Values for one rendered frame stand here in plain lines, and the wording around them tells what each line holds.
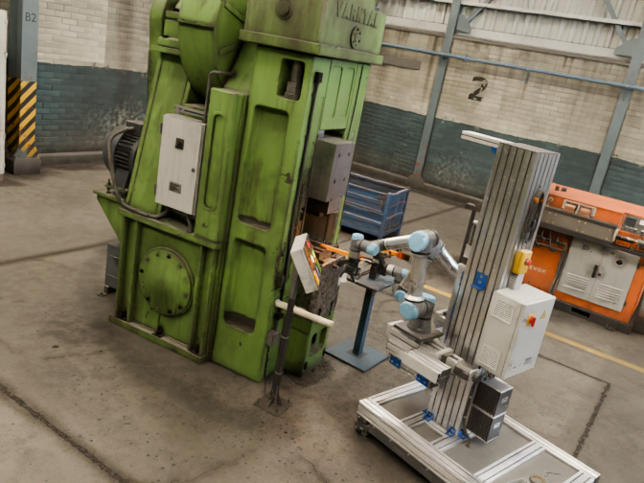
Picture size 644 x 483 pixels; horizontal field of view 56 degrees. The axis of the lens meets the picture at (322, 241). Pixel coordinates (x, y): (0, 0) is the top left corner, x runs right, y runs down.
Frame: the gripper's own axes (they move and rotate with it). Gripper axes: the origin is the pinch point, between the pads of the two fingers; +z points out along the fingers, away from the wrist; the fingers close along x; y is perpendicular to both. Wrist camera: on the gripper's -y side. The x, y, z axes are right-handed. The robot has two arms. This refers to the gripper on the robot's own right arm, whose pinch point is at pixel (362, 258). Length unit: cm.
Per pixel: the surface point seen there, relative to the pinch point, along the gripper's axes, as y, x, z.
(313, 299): 35.6, -16.3, 24.3
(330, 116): -92, -4, 41
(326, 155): -67, -17, 33
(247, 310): 52, -39, 64
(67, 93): -12, 251, 600
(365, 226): 83, 357, 143
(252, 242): -1, -44, 64
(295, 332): 66, -16, 35
